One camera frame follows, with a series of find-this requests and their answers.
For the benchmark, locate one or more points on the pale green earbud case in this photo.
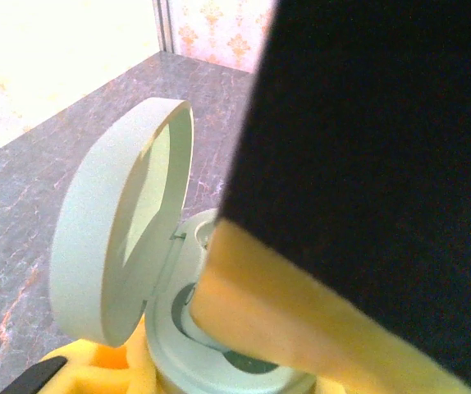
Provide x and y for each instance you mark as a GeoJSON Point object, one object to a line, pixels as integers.
{"type": "Point", "coordinates": [108, 230]}

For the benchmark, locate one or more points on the aluminium frame post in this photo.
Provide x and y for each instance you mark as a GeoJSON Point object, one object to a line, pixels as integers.
{"type": "Point", "coordinates": [165, 24]}

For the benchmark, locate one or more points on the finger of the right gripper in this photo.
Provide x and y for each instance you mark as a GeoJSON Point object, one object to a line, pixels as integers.
{"type": "Point", "coordinates": [362, 164]}

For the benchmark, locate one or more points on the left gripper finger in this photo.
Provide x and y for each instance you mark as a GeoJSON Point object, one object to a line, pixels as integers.
{"type": "Point", "coordinates": [108, 371]}

